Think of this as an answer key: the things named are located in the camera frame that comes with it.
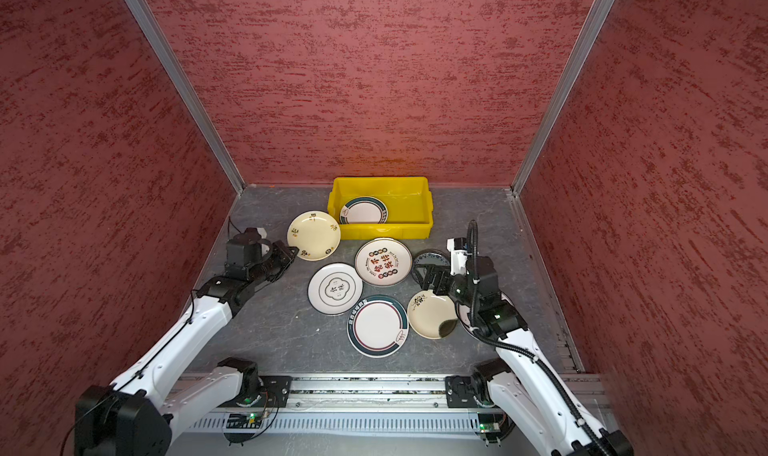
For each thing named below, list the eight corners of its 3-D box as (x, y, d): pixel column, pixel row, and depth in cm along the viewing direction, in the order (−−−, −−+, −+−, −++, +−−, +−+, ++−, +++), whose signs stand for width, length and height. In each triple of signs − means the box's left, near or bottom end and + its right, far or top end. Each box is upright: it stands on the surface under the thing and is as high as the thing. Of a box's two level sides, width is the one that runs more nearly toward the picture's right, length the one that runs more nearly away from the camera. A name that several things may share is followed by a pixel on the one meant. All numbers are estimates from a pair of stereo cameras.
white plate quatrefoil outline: (304, 315, 89) (302, 312, 87) (313, 265, 100) (312, 262, 98) (360, 315, 89) (360, 313, 87) (364, 265, 100) (364, 262, 98)
